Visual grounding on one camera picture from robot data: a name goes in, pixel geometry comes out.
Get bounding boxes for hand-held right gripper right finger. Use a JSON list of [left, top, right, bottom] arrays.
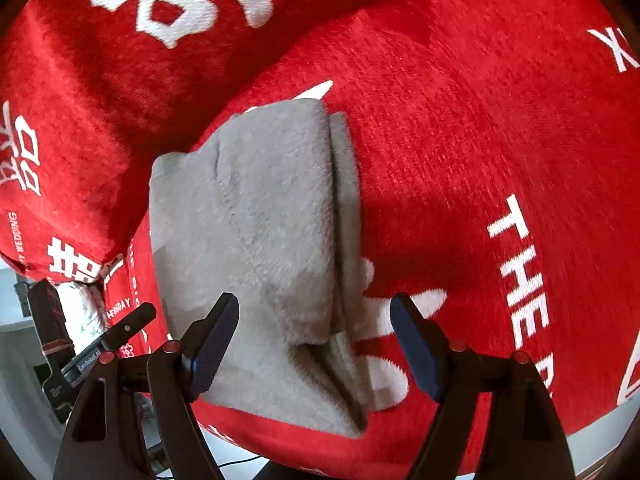
[[389, 293, 577, 480]]

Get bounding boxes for grey fleece garment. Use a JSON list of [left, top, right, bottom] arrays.
[[149, 97, 377, 439]]

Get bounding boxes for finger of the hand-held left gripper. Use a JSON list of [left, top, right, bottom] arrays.
[[61, 302, 157, 386]]

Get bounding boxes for black cable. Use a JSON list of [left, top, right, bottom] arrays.
[[218, 452, 265, 468]]

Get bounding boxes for red printed sofa cover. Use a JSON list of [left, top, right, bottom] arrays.
[[0, 0, 640, 480]]

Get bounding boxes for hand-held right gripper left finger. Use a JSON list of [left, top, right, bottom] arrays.
[[52, 292, 240, 480]]

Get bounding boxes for white fluffy cloth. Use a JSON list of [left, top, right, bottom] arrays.
[[59, 281, 108, 343]]

